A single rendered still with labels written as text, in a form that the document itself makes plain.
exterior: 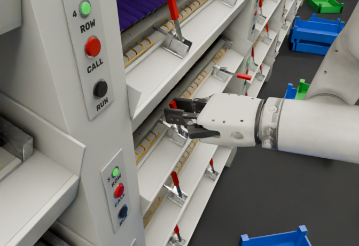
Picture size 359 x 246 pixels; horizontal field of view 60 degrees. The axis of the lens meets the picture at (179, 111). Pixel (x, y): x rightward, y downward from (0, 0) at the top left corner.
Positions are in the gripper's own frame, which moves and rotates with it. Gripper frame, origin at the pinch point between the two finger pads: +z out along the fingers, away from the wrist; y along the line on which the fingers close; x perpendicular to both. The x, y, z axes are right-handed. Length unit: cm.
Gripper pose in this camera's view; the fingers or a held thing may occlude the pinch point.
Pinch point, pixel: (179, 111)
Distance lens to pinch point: 58.2
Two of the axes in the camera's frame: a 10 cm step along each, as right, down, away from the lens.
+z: -8.9, -1.2, 4.3
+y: 4.2, -5.5, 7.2
